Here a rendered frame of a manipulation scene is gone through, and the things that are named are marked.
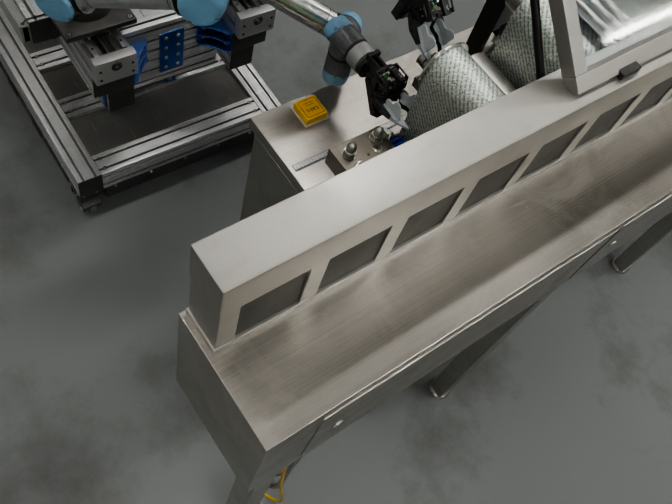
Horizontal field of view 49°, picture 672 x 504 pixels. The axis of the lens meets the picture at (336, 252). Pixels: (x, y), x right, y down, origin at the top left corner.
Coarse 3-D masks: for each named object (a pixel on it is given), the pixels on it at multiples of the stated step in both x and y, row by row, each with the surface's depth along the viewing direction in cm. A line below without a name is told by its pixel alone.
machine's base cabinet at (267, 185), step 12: (252, 156) 212; (264, 156) 206; (252, 168) 216; (264, 168) 209; (276, 168) 202; (252, 180) 220; (264, 180) 213; (276, 180) 206; (288, 180) 200; (252, 192) 224; (264, 192) 217; (276, 192) 210; (288, 192) 203; (252, 204) 229; (264, 204) 221
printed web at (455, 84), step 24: (528, 0) 173; (528, 24) 173; (552, 24) 170; (456, 48) 172; (504, 48) 183; (528, 48) 176; (552, 48) 171; (432, 72) 172; (456, 72) 169; (480, 72) 170; (504, 72) 186; (528, 72) 180; (432, 96) 175; (456, 96) 169; (480, 96) 167
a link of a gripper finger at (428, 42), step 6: (420, 30) 176; (426, 30) 174; (420, 36) 176; (426, 36) 175; (432, 36) 174; (426, 42) 176; (432, 42) 174; (420, 48) 177; (426, 48) 176; (426, 54) 178
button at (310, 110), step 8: (312, 96) 207; (296, 104) 205; (304, 104) 205; (312, 104) 206; (320, 104) 206; (296, 112) 206; (304, 112) 204; (312, 112) 204; (320, 112) 205; (304, 120) 204; (312, 120) 204
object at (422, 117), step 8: (416, 96) 180; (424, 96) 178; (416, 104) 182; (424, 104) 179; (432, 104) 176; (408, 112) 186; (416, 112) 183; (424, 112) 180; (432, 112) 178; (408, 120) 187; (416, 120) 184; (424, 120) 182; (432, 120) 179; (440, 120) 177; (416, 128) 186; (424, 128) 183; (432, 128) 180; (400, 136) 193; (408, 136) 190; (416, 136) 187
